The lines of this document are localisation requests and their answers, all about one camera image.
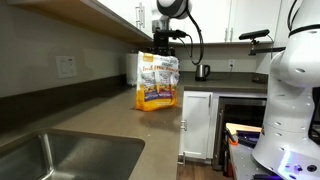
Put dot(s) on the white paper towel roll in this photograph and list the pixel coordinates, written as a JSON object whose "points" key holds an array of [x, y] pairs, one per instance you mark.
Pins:
{"points": [[131, 68]]}

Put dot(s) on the white lower cabinet door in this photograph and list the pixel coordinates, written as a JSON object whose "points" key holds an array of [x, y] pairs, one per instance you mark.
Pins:
{"points": [[196, 116]]}

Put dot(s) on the black built-in oven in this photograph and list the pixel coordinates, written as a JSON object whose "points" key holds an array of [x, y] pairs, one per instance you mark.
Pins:
{"points": [[236, 110]]}

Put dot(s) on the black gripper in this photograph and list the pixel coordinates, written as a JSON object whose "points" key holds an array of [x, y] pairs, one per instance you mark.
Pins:
{"points": [[161, 43]]}

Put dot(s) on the white upper cabinets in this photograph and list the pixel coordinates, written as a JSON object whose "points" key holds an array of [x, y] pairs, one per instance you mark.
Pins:
{"points": [[133, 21]]}

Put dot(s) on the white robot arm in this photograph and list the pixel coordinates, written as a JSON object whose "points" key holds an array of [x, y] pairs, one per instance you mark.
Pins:
{"points": [[294, 73]]}

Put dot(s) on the black camera on stand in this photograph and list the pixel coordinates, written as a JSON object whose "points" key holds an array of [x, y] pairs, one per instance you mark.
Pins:
{"points": [[253, 37]]}

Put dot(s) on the stainless steel sink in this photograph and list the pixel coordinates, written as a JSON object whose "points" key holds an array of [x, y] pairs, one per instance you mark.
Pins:
{"points": [[67, 155]]}

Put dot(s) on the white robot mounting table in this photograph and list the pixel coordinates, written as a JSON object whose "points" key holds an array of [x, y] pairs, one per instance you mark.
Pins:
{"points": [[246, 156]]}

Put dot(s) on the white wall outlet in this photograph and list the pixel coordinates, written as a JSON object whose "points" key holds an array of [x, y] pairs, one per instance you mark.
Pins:
{"points": [[66, 66]]}

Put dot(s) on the orange and white snack pack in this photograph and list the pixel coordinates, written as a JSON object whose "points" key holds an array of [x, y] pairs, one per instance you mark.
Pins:
{"points": [[157, 79]]}

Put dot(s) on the stainless electric kettle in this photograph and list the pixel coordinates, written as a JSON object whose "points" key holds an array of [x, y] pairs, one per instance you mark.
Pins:
{"points": [[202, 72]]}

